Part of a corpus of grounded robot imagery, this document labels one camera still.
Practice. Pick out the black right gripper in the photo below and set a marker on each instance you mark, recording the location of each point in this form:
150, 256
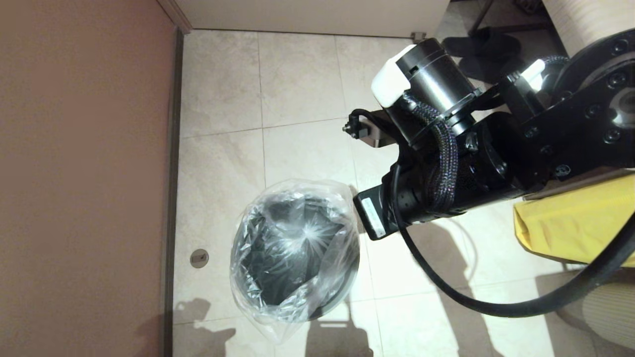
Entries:
374, 210

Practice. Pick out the clear plastic trash bag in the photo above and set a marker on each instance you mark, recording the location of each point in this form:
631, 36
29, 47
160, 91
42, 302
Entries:
292, 238

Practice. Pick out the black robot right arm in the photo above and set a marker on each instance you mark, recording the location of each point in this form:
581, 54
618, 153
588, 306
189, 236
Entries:
521, 148

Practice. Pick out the black round trash bin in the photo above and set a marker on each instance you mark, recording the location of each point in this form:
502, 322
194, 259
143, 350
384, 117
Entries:
342, 277

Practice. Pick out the yellow cloth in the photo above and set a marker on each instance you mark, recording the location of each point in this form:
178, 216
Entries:
580, 223

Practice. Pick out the small metal door stopper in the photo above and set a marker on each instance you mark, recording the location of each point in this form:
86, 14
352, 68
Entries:
418, 36

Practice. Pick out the round metal floor cap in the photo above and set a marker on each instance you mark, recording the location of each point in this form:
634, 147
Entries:
199, 258

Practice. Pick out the brown wooden furniture base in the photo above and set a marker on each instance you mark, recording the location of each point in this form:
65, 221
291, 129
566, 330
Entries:
570, 186

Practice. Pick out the white door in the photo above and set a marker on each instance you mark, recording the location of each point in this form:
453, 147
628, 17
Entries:
307, 15

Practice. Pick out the grey ribbed round stool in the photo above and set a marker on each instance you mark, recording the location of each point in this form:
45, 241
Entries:
605, 312

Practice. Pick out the beige striped upholstered furniture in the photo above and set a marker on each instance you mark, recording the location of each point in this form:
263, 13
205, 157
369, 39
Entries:
580, 20

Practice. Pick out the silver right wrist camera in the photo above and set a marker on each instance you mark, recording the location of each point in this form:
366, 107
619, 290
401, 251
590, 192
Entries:
369, 131

